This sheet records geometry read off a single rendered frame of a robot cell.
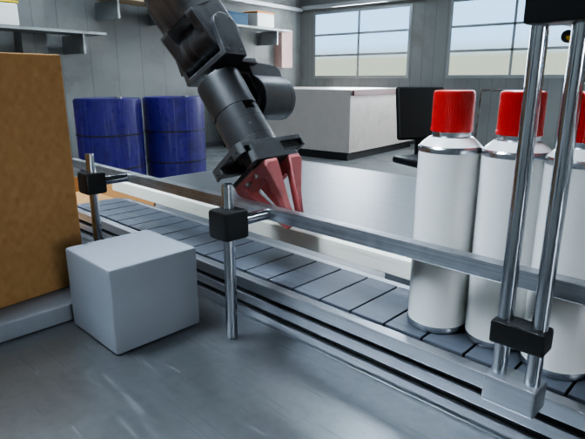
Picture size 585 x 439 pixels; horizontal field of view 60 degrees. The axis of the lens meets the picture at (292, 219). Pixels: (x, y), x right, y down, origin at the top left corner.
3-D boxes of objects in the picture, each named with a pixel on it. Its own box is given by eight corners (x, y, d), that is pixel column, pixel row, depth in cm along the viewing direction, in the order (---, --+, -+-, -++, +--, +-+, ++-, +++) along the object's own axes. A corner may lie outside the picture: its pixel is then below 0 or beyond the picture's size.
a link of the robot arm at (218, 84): (185, 90, 63) (209, 57, 59) (226, 91, 68) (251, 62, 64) (210, 136, 61) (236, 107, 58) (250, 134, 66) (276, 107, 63)
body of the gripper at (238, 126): (308, 145, 62) (280, 96, 63) (245, 156, 54) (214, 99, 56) (279, 174, 66) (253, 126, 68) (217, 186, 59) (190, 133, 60)
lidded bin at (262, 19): (259, 30, 885) (258, 15, 878) (275, 28, 863) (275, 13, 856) (241, 27, 852) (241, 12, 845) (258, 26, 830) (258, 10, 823)
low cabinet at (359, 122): (297, 136, 1014) (298, 86, 988) (417, 146, 861) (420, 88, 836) (222, 146, 858) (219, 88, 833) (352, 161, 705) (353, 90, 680)
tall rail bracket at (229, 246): (281, 323, 57) (280, 178, 53) (230, 347, 52) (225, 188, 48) (261, 314, 59) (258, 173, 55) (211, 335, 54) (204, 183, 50)
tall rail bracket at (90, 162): (142, 260, 77) (133, 151, 73) (96, 272, 72) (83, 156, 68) (131, 254, 80) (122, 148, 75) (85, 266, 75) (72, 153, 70)
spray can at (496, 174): (536, 334, 44) (570, 90, 39) (517, 359, 40) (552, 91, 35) (476, 317, 47) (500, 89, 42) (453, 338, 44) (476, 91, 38)
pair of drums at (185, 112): (70, 198, 487) (57, 96, 462) (172, 178, 581) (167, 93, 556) (116, 210, 442) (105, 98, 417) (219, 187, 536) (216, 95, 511)
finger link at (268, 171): (337, 205, 59) (299, 137, 61) (294, 217, 54) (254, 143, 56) (303, 231, 64) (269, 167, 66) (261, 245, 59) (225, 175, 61)
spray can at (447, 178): (479, 327, 45) (503, 90, 40) (431, 339, 43) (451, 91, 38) (440, 305, 50) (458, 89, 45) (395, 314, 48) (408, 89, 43)
